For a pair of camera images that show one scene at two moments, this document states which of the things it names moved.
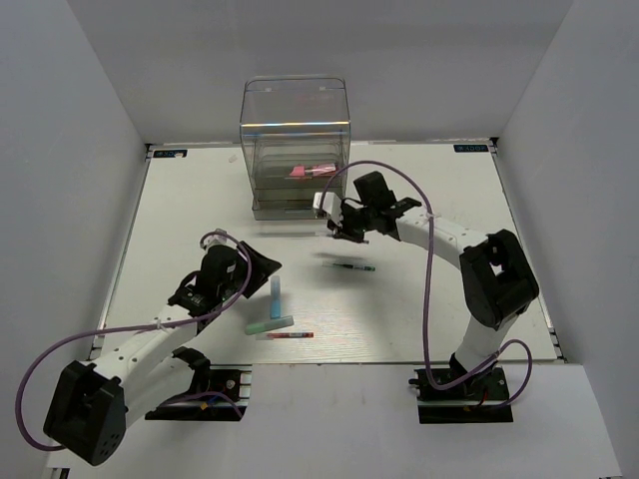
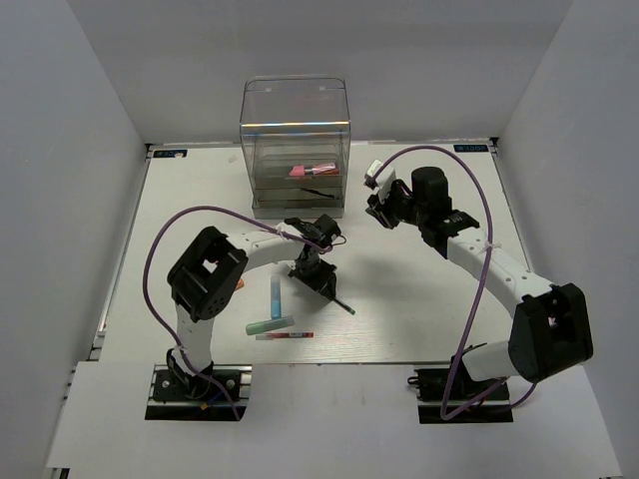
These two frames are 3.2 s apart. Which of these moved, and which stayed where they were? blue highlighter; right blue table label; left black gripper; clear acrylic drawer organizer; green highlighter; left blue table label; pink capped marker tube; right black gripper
Moved: right black gripper; left black gripper
Stayed: right blue table label; left blue table label; clear acrylic drawer organizer; green highlighter; blue highlighter; pink capped marker tube
